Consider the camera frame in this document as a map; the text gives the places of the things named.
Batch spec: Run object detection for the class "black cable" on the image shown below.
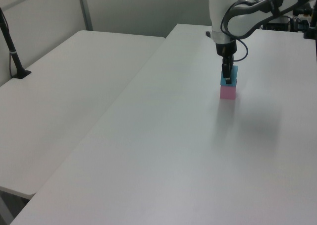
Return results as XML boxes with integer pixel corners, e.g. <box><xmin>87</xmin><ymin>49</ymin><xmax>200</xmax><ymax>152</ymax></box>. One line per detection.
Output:
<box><xmin>220</xmin><ymin>0</ymin><xmax>250</xmax><ymax>62</ymax></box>

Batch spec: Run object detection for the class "blue cube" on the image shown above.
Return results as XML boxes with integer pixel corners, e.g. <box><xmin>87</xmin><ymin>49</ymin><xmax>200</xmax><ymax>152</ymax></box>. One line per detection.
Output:
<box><xmin>220</xmin><ymin>65</ymin><xmax>239</xmax><ymax>87</ymax></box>

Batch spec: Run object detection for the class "grey metal partition post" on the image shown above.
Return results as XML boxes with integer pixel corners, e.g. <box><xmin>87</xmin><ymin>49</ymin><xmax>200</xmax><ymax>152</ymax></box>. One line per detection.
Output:
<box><xmin>76</xmin><ymin>0</ymin><xmax>94</xmax><ymax>32</ymax></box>

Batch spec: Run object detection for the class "pink cube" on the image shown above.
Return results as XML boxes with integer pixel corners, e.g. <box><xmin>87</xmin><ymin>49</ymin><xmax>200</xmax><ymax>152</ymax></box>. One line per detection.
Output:
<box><xmin>219</xmin><ymin>84</ymin><xmax>237</xmax><ymax>101</ymax></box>

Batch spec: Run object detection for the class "white side table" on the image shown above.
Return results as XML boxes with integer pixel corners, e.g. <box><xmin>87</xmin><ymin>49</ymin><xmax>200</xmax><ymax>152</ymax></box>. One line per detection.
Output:
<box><xmin>0</xmin><ymin>29</ymin><xmax>166</xmax><ymax>196</ymax></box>

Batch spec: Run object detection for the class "black electronic equipment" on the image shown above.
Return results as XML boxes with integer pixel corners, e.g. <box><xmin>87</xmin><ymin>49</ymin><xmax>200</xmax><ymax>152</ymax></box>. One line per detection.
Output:
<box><xmin>264</xmin><ymin>8</ymin><xmax>310</xmax><ymax>33</ymax></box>

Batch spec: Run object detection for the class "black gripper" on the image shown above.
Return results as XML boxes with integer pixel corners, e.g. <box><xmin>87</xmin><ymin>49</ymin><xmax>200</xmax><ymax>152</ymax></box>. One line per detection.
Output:
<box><xmin>214</xmin><ymin>42</ymin><xmax>238</xmax><ymax>85</ymax></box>

